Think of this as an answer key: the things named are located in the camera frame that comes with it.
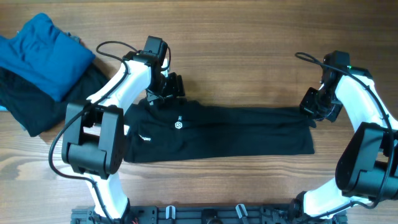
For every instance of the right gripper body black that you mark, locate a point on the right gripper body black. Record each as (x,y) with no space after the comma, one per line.
(313,101)

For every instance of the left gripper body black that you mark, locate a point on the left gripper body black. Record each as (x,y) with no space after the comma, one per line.
(169,88)

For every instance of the black polo shirt white logo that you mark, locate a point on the black polo shirt white logo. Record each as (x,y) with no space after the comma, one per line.
(179,129)

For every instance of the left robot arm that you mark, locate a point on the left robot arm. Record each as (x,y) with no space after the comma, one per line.
(94,136)

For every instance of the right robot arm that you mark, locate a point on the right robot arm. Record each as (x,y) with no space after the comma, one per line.
(366,173)

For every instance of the blue folded shirt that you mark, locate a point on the blue folded shirt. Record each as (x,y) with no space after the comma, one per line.
(45,56)

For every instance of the black folded garment under blue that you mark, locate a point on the black folded garment under blue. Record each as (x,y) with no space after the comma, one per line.
(35,110)

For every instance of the light blue cloth edge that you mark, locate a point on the light blue cloth edge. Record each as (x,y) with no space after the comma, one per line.
(2,108)

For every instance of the left white rail clip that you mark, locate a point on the left white rail clip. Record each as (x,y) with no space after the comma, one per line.
(170,212)

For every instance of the white rail clip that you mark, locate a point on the white rail clip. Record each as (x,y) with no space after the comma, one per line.
(242,213)
(170,212)

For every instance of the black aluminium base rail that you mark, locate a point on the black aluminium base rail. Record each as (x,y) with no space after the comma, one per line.
(266,214)

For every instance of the right white rail clip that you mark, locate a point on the right white rail clip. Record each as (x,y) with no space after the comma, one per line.
(242,213)

